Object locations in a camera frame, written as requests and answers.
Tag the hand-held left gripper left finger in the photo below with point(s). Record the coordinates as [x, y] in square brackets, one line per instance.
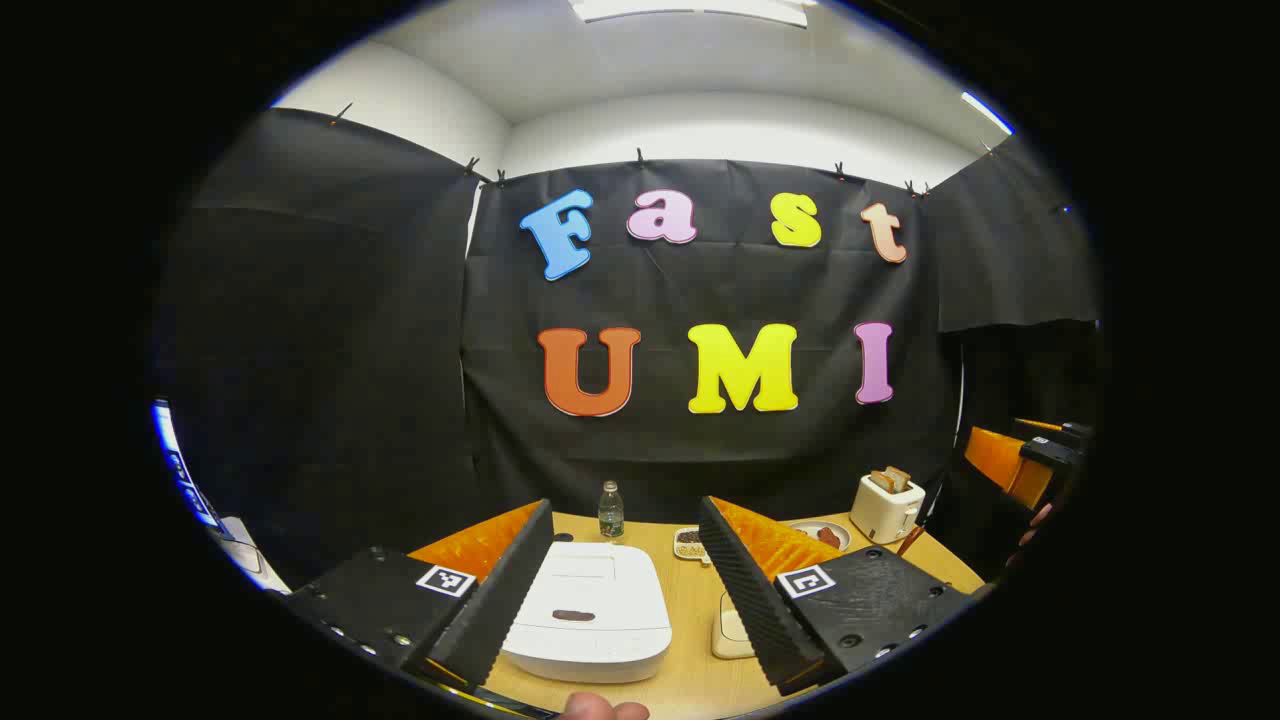
[500, 610]

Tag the white round plate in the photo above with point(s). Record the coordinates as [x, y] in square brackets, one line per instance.
[805, 526]

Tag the white rice cooker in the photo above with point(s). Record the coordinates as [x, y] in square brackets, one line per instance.
[600, 580]

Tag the clear plastic water bottle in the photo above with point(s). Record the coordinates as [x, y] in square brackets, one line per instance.
[611, 515]

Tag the white toaster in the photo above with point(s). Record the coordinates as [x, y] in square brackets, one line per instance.
[885, 515]

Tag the blue white printed box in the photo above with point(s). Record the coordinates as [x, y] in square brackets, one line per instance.
[185, 470]

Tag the brown meat piece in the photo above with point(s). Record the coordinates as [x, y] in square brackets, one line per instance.
[829, 537]

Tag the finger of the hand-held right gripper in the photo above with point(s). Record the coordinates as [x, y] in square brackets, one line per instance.
[1000, 460]
[1050, 426]

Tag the toast slice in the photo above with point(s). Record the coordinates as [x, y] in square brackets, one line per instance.
[880, 481]
[899, 477]

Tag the small ceiling light panel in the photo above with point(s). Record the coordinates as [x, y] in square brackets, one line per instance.
[988, 112]

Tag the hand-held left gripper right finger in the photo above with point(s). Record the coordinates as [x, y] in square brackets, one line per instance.
[760, 610]

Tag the large ceiling light panel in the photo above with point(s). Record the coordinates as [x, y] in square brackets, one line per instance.
[690, 10]

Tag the white divided grain tray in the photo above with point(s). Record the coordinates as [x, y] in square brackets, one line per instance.
[688, 545]

